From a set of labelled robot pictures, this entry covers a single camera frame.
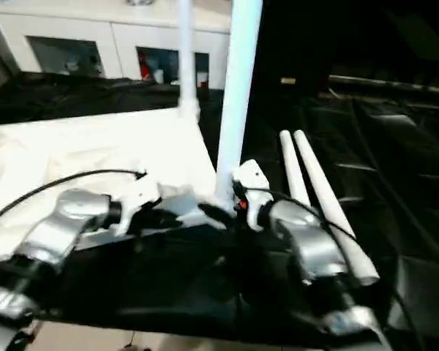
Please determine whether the white plastic table top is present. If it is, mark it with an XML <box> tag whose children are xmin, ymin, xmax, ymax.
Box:
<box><xmin>0</xmin><ymin>105</ymin><xmax>230</xmax><ymax>264</ymax></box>

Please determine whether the black glossy mat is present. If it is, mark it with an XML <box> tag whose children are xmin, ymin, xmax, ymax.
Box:
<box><xmin>0</xmin><ymin>71</ymin><xmax>439</xmax><ymax>344</ymax></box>

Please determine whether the red packet in cabinet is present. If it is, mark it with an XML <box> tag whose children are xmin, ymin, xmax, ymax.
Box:
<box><xmin>139</xmin><ymin>54</ymin><xmax>151</xmax><ymax>80</ymax></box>

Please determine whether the black long pole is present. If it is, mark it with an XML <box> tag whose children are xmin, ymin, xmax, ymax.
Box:
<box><xmin>329</xmin><ymin>75</ymin><xmax>439</xmax><ymax>95</ymax></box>

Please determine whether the white cabinet with glass doors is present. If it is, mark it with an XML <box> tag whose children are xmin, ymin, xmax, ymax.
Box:
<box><xmin>0</xmin><ymin>0</ymin><xmax>232</xmax><ymax>91</ymax></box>

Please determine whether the black backdrop cloth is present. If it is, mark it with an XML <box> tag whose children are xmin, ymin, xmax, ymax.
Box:
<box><xmin>248</xmin><ymin>0</ymin><xmax>439</xmax><ymax>80</ymax></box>

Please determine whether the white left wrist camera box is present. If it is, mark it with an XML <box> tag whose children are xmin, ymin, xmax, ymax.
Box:
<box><xmin>115</xmin><ymin>178</ymin><xmax>162</xmax><ymax>235</ymax></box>

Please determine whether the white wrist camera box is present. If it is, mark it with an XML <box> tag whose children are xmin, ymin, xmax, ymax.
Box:
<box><xmin>115</xmin><ymin>178</ymin><xmax>162</xmax><ymax>235</ymax></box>
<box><xmin>232</xmin><ymin>159</ymin><xmax>274</xmax><ymax>232</ymax></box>

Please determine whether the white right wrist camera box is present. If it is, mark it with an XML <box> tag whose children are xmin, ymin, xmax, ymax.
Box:
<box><xmin>232</xmin><ymin>159</ymin><xmax>274</xmax><ymax>232</ymax></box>

